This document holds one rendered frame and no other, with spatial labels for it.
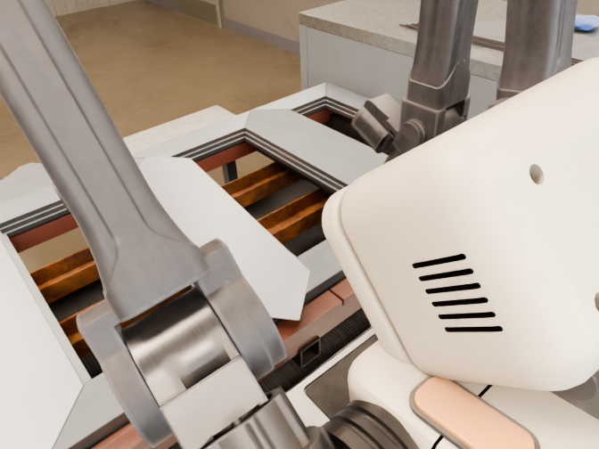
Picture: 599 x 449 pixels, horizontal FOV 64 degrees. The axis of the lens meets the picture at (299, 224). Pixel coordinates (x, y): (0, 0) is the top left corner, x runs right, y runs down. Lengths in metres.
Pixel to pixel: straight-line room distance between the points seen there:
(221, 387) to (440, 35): 0.45
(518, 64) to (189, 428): 0.45
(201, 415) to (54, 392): 0.60
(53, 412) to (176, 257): 0.58
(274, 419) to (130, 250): 0.13
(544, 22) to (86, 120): 0.41
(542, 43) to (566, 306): 0.33
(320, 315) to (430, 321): 0.61
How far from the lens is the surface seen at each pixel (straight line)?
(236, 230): 1.06
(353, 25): 1.71
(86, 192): 0.30
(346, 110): 1.61
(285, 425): 0.30
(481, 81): 1.43
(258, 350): 0.31
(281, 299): 0.89
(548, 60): 0.54
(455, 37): 0.60
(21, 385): 0.92
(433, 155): 0.25
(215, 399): 0.30
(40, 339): 0.97
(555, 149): 0.28
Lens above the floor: 1.50
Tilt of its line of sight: 38 degrees down
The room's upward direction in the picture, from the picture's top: 3 degrees counter-clockwise
